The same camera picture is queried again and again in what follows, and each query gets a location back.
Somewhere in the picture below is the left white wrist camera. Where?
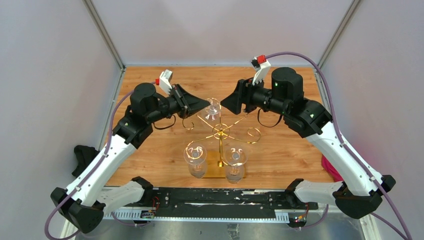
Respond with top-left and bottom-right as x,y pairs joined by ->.
154,69 -> 173,95

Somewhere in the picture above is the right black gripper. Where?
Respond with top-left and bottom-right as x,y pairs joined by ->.
219,74 -> 288,116

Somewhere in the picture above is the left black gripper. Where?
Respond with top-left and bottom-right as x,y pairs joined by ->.
146,83 -> 211,124

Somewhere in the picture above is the pink cloth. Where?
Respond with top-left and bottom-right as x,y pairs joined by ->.
321,155 -> 343,182

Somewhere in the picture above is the wooden rack base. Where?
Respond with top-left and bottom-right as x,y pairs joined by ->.
203,151 -> 247,179

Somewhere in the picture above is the gold wire glass rack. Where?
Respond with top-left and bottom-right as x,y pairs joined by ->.
187,105 -> 262,165

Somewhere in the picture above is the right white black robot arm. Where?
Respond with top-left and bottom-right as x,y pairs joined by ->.
220,67 -> 396,219

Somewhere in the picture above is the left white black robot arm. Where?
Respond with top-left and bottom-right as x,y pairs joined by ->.
50,82 -> 210,234

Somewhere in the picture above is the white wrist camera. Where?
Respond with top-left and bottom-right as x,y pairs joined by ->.
251,55 -> 271,86
154,69 -> 173,95

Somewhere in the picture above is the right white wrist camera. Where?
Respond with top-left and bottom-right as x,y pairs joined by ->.
251,55 -> 271,86

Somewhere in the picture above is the wine glass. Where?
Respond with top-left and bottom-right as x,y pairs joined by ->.
223,145 -> 249,184
201,97 -> 221,122
183,142 -> 208,179

